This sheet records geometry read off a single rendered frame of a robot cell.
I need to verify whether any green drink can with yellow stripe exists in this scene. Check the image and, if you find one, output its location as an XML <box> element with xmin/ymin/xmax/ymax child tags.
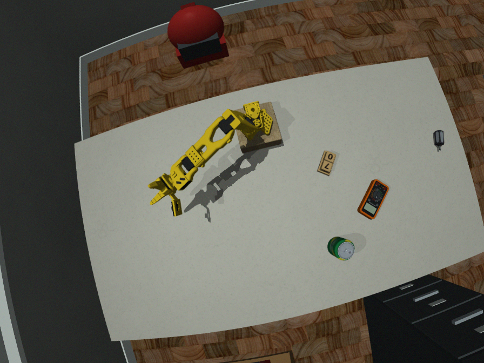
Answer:
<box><xmin>327</xmin><ymin>237</ymin><xmax>355</xmax><ymax>260</ymax></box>

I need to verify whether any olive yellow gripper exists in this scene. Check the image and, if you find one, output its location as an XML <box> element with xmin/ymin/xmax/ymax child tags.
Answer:
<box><xmin>148</xmin><ymin>173</ymin><xmax>182</xmax><ymax>217</ymax></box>

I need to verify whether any orange digital multimeter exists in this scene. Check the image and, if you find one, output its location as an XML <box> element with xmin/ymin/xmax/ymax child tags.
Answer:
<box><xmin>358</xmin><ymin>179</ymin><xmax>389</xmax><ymax>219</ymax></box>

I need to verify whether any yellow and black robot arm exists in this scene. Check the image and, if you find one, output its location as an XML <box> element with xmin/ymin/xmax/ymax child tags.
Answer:
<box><xmin>170</xmin><ymin>103</ymin><xmax>273</xmax><ymax>191</ymax></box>

